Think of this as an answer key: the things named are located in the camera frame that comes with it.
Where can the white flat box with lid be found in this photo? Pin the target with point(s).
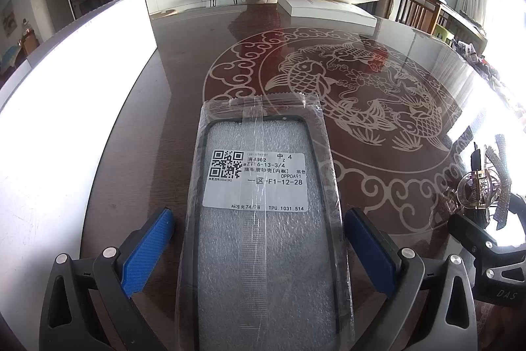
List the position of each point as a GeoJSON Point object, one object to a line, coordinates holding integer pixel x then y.
{"type": "Point", "coordinates": [328, 7]}

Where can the framed wall picture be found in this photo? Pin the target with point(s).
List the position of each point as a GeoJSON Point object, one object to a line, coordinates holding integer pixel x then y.
{"type": "Point", "coordinates": [8, 18]}

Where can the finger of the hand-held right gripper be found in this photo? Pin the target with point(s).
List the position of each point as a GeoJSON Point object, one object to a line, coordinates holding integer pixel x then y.
{"type": "Point", "coordinates": [520, 219]}
{"type": "Point", "coordinates": [468, 231]}

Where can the pile of small clutter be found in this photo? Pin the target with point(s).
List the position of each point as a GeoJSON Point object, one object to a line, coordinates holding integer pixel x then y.
{"type": "Point", "coordinates": [489, 67]}

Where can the green plastic stool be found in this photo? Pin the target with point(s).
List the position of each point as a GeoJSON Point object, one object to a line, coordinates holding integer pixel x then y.
{"type": "Point", "coordinates": [444, 34]}

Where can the dark wooden chair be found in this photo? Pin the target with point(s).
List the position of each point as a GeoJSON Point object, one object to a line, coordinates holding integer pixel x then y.
{"type": "Point", "coordinates": [411, 9]}

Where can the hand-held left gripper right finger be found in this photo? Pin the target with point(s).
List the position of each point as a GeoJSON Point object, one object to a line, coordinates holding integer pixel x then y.
{"type": "Point", "coordinates": [370, 252]}

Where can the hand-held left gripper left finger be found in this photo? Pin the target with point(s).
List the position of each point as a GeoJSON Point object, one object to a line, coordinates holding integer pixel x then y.
{"type": "Point", "coordinates": [148, 252]}

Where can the bagged black phone case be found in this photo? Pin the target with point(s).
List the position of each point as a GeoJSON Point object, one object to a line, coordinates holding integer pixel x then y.
{"type": "Point", "coordinates": [263, 244]}

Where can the large white storage box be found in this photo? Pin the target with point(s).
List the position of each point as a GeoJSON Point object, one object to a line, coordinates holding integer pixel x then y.
{"type": "Point", "coordinates": [70, 120]}

